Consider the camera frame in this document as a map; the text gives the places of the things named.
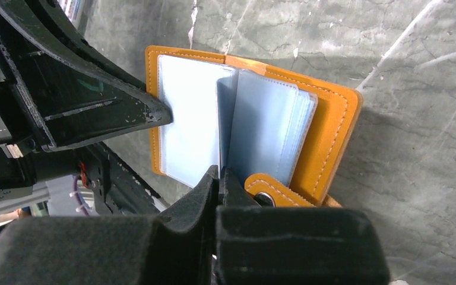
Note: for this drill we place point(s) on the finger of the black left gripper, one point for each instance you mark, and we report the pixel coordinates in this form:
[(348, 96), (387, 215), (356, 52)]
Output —
[(55, 20), (137, 110)]

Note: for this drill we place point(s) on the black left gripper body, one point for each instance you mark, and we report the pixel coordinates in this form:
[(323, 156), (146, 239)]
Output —
[(46, 90)]

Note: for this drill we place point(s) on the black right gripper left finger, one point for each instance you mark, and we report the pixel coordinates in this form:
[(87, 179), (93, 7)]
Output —
[(172, 247)]

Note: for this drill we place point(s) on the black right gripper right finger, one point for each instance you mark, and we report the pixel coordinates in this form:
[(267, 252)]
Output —
[(293, 245)]

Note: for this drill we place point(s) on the orange blue card holder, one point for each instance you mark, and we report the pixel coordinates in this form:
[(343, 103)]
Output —
[(282, 133)]

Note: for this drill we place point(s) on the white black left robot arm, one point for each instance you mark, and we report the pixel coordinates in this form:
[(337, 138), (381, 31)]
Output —
[(22, 169)]

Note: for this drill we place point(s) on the colourful striped packet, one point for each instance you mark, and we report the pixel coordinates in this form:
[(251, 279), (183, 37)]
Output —
[(78, 12)]

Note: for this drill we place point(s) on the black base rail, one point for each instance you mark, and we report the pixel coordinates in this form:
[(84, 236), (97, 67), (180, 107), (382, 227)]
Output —
[(117, 188)]

